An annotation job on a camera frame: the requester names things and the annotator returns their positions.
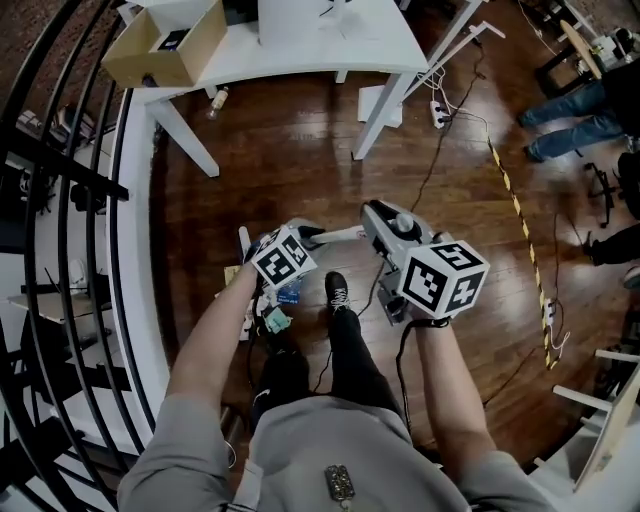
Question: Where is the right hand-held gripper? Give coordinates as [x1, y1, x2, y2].
[360, 200, 492, 327]

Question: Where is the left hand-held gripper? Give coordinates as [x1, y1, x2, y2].
[249, 217, 326, 290]

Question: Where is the paper litter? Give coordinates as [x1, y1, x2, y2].
[222, 264, 307, 342]

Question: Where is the person's right forearm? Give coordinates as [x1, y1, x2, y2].
[414, 317, 496, 464]

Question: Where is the person's left forearm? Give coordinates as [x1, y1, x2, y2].
[167, 262, 261, 416]

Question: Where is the yellow black hazard tape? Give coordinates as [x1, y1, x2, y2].
[487, 138, 560, 372]

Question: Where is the person's right leg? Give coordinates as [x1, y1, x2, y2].
[323, 271, 404, 416]

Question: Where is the person's leg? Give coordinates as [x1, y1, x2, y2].
[251, 348, 312, 429]
[323, 271, 404, 416]

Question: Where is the person's left leg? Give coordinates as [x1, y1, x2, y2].
[251, 348, 312, 429]

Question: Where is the clear plastic bottle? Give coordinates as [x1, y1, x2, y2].
[206, 85, 231, 122]

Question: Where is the large white table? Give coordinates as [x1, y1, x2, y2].
[142, 0, 432, 179]

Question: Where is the person's grey shirt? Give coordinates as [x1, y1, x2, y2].
[117, 394, 556, 512]

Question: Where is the open brown cardboard box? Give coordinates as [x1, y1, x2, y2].
[101, 0, 229, 90]

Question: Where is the black metal railing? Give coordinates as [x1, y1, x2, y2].
[0, 0, 166, 512]

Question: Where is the black office chair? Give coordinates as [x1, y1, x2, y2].
[583, 151, 640, 230]

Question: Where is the white desk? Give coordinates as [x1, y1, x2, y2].
[532, 347, 640, 496]

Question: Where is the dark metal chest tag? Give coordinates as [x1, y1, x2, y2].
[323, 463, 357, 501]

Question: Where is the round wooden side table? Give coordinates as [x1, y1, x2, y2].
[533, 18, 605, 100]

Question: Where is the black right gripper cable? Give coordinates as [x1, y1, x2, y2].
[395, 319, 426, 436]

